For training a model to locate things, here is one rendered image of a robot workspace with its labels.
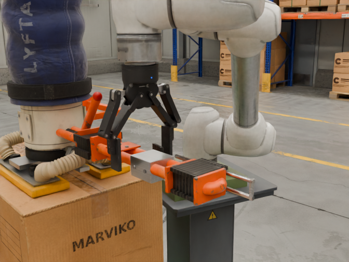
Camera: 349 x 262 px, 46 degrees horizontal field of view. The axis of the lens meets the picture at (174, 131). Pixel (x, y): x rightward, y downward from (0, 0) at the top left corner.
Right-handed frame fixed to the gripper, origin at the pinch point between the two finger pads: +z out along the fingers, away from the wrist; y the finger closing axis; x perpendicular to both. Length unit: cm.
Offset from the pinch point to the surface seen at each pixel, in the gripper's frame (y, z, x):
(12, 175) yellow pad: 14.9, 11.3, -39.5
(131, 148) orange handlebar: 0.9, -1.5, -3.1
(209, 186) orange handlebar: 3.3, -1.4, 23.4
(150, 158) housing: 2.7, -2.1, 6.3
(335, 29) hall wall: -813, -12, -402
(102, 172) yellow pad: -4.1, 11.2, -24.6
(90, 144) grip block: 5.3, -1.2, -12.9
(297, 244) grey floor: -173, 115, -66
